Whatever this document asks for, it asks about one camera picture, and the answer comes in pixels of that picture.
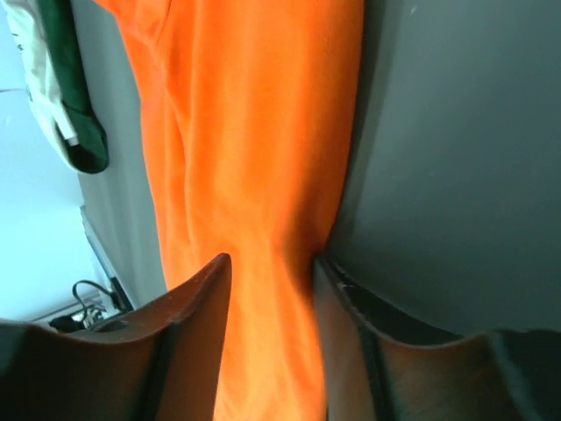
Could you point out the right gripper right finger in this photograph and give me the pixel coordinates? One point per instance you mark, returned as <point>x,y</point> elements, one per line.
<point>381,364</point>

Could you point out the orange t-shirt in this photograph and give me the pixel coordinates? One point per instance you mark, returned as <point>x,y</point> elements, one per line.
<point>246,117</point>

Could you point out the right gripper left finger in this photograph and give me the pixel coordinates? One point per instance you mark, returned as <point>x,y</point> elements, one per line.
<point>159,362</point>

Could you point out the aluminium frame extrusion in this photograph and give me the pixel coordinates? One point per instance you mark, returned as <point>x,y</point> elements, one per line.
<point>105,272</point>

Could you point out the white printed folded t-shirt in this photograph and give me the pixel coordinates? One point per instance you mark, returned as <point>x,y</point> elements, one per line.
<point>43,88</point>

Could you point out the dark green folded t-shirt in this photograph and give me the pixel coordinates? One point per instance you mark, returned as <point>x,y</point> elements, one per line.
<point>87,149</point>

